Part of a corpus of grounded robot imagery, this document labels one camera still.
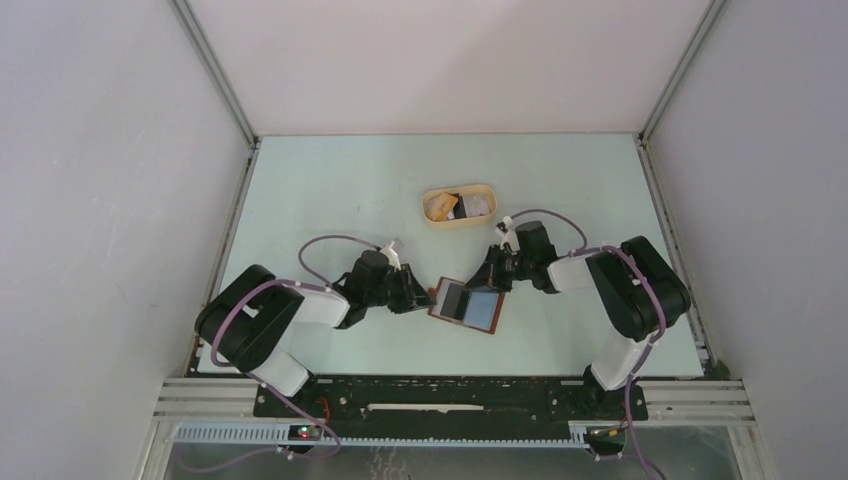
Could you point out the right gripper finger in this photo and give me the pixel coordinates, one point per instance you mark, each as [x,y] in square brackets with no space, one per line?
[498,270]
[481,280]

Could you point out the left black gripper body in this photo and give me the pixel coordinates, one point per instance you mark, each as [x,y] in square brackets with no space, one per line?
[391,292]

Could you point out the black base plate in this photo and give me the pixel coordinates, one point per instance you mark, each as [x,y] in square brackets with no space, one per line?
[465,407]

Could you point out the silver card in tray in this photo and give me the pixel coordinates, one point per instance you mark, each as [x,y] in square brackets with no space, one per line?
[475,205]

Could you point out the gold credit card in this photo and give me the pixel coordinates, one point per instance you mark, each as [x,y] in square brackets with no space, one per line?
[441,206]

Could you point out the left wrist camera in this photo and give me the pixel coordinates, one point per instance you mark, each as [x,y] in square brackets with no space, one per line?
[391,250]

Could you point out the beige oval tray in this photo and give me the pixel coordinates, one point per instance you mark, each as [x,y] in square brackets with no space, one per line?
[462,190]

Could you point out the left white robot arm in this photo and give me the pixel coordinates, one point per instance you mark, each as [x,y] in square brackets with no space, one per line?
[246,322]

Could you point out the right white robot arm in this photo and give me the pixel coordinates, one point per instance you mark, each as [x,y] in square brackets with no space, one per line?
[641,294]

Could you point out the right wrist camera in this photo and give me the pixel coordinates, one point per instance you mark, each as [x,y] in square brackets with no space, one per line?
[508,238]

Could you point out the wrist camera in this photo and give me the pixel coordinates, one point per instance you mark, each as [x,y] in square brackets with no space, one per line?
[391,250]
[508,238]

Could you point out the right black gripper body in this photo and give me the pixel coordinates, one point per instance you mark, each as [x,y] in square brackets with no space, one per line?
[519,265]

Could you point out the black card in tray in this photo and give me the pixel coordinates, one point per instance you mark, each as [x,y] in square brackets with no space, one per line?
[458,210]

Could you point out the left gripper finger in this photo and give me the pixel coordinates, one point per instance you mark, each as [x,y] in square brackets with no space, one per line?
[405,279]
[421,298]

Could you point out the grey cable duct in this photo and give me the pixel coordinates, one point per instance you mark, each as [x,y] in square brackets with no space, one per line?
[310,435]

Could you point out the aluminium frame rail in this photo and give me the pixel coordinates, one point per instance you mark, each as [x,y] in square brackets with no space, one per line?
[669,403]

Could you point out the brown leather card holder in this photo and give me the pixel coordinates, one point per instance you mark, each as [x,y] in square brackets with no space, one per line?
[483,309]

